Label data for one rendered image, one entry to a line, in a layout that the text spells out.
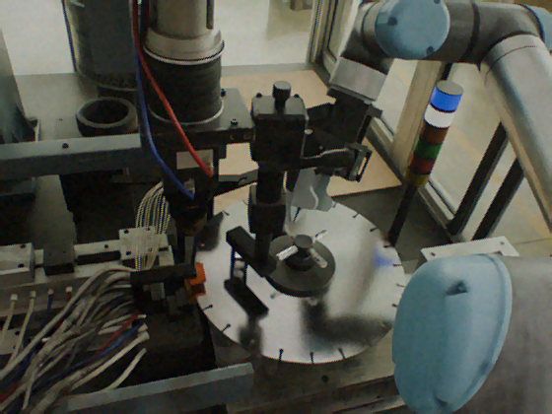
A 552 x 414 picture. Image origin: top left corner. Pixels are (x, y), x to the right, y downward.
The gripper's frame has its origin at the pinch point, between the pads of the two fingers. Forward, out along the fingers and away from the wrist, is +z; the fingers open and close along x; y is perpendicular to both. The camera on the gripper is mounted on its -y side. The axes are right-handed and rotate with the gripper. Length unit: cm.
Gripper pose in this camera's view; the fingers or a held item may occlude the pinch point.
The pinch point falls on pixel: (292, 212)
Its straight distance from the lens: 78.7
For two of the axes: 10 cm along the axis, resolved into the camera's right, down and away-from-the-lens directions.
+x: 6.9, 0.7, 7.2
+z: -3.6, 9.0, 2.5
